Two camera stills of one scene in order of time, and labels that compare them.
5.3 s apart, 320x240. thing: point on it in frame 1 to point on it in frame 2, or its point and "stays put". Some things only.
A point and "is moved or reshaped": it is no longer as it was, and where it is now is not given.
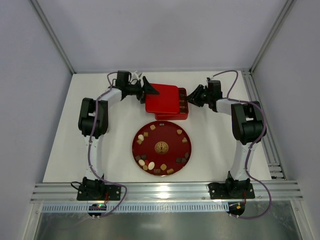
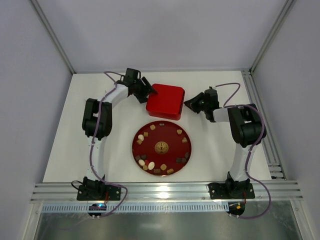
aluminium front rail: [167, 192] stays put
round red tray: [161, 148] stays put
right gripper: [200, 95] to [199, 103]
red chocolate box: [170, 103] is moved or reshaped
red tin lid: [167, 101] is moved or reshaped
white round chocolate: [141, 137] stays put
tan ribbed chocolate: [170, 171] stays put
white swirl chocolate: [141, 162] stays put
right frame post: [287, 6] stays put
